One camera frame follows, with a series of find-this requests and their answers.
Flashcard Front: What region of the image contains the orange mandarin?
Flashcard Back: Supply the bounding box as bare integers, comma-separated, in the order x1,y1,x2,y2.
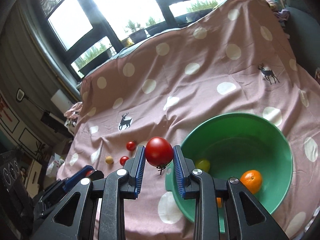
240,169,263,194

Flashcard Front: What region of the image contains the grey sofa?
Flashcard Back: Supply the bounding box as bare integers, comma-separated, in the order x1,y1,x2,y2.
282,0,320,75

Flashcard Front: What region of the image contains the white floral cloth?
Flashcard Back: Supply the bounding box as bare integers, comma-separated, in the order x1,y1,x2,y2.
65,119,78,131

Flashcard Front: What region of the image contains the black framed window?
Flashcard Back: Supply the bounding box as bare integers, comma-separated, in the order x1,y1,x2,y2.
32,0,228,80

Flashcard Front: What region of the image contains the green plastic bowl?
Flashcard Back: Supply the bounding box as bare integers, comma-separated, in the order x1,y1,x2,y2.
165,112,293,234

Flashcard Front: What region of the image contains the white wall box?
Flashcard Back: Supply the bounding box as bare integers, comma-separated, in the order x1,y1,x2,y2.
51,89,73,109

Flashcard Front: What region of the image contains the white framed wall panel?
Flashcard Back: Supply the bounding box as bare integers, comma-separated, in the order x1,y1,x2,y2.
17,127,50,158

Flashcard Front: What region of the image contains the pink clothes pile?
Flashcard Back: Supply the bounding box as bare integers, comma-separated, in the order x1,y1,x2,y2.
64,101,83,120

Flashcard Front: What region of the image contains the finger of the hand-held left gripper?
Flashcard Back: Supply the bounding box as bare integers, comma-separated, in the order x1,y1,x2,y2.
91,170,105,182
44,165,92,201

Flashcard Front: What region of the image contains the colourful crumpled cloth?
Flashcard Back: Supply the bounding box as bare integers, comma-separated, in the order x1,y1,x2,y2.
265,0,290,28

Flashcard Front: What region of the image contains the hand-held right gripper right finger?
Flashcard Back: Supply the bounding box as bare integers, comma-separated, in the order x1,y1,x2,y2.
173,145,290,240

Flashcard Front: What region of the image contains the black wall device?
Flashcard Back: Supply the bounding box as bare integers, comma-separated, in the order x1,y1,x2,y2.
40,110,65,133

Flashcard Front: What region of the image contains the green potted plant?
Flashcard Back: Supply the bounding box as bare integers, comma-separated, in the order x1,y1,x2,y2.
145,16,165,34
124,19,148,44

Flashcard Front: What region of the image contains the grass window planter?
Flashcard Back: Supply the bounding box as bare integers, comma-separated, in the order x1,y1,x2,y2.
186,0,222,22
72,42,118,75

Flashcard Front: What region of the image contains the red wall poster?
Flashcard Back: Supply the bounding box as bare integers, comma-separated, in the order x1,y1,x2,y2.
0,90,20,135

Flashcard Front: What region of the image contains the green grape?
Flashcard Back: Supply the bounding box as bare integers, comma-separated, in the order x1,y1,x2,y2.
195,158,211,173

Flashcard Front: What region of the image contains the pink polka dot blanket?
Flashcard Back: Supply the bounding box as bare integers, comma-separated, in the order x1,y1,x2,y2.
56,0,320,240

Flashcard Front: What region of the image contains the clear plastic bag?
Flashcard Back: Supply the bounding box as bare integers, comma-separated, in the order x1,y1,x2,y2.
46,155,65,180

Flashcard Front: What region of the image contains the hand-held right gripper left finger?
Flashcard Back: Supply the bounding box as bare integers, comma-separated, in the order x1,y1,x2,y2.
30,145,147,240

